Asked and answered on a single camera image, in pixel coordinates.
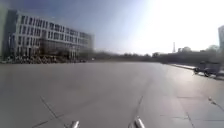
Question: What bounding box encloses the robot's own part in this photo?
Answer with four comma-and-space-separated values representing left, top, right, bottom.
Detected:
133, 116, 146, 128
69, 120, 81, 128

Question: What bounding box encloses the row of parked bicycles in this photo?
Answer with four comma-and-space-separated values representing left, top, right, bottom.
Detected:
0, 55, 88, 65

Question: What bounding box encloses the thin distant tower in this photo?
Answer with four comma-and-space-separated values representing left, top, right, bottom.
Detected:
171, 41, 177, 54

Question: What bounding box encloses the dark vehicle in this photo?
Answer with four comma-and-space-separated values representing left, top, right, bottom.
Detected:
193, 61, 222, 78

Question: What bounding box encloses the row of distant trees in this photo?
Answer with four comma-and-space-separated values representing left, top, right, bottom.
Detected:
79, 45, 224, 66

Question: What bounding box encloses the grey paved plaza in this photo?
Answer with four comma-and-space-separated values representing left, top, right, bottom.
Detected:
0, 61, 224, 128

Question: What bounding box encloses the white multi-storey building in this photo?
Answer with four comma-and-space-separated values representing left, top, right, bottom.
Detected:
0, 9, 95, 62

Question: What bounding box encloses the grey building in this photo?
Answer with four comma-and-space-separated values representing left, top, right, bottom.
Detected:
217, 25, 224, 52

